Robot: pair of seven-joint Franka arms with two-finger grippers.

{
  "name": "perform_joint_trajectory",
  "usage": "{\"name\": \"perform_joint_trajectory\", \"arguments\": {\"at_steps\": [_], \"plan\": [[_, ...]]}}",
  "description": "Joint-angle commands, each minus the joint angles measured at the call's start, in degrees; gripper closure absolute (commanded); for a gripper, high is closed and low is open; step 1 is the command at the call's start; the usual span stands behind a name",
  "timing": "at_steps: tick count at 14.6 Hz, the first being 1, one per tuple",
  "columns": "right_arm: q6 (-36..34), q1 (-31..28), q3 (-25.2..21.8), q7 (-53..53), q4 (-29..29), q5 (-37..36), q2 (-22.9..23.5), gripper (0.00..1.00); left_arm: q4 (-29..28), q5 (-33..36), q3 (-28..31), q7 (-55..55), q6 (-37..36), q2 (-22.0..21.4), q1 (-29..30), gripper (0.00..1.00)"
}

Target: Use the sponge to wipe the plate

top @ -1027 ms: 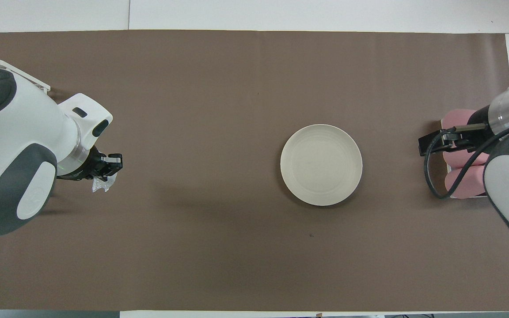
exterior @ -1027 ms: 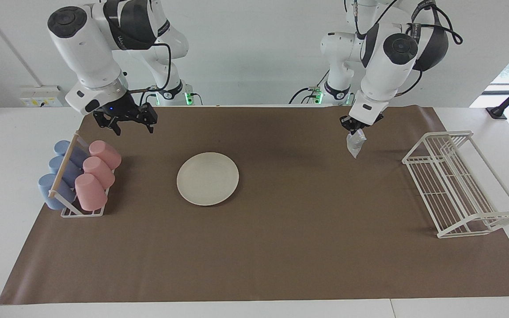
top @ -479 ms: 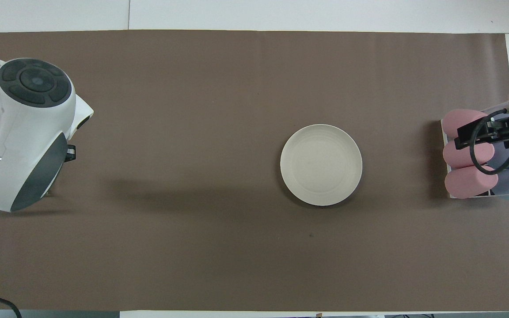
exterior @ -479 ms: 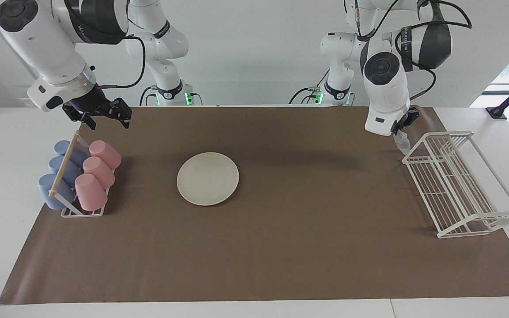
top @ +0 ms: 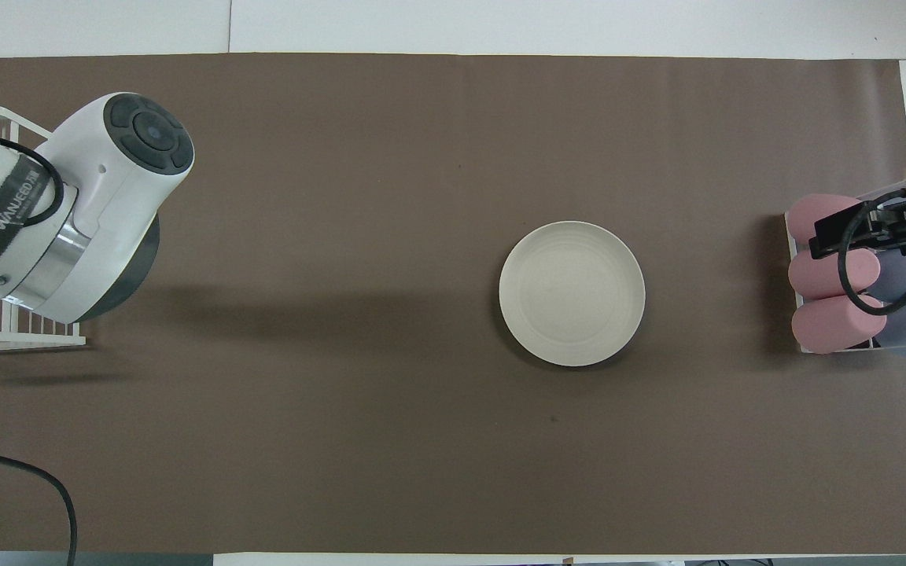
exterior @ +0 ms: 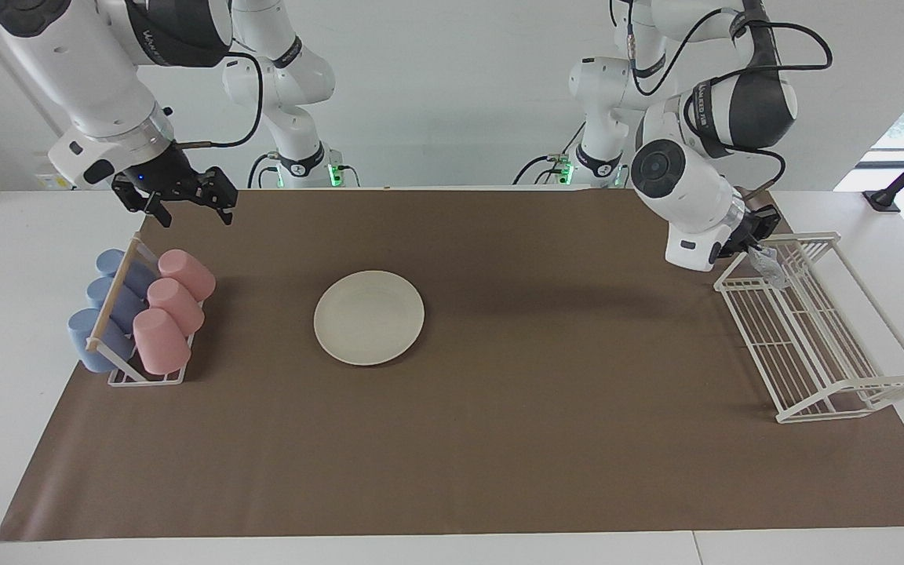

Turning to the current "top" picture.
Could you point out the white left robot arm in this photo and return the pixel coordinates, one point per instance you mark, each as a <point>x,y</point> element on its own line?
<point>107,196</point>

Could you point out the cream round plate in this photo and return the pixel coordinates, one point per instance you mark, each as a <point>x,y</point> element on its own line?
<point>571,293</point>

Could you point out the pink cup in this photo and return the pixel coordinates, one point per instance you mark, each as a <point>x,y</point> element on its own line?
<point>811,212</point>
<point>830,326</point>
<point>819,275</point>

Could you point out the brown table mat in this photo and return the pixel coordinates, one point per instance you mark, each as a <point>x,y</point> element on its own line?
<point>343,196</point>

